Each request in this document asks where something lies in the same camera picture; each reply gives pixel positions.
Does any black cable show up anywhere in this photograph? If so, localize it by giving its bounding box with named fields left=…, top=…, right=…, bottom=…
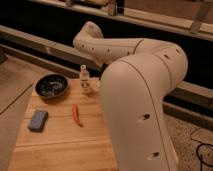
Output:
left=189, top=128, right=213, bottom=168

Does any red chili pepper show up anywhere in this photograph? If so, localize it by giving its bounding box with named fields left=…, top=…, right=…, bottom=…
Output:
left=72, top=104, right=83, bottom=127

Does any dark ceramic bowl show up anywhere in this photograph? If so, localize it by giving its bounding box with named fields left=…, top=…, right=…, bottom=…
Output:
left=35, top=74, right=68, bottom=99

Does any wooden cutting board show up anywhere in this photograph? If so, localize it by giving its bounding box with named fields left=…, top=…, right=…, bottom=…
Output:
left=8, top=78, right=118, bottom=171

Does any clear gripper finger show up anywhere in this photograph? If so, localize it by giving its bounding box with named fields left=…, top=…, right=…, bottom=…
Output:
left=79, top=65, right=90, bottom=94

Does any blue sponge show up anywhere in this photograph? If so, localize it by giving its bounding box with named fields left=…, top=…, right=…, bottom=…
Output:
left=28, top=110, right=48, bottom=132

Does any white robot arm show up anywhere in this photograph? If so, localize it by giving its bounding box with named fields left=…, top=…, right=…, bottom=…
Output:
left=73, top=21, right=188, bottom=171

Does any white ceramic cup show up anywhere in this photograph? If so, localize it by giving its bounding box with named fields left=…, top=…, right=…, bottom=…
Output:
left=95, top=79, right=101, bottom=92

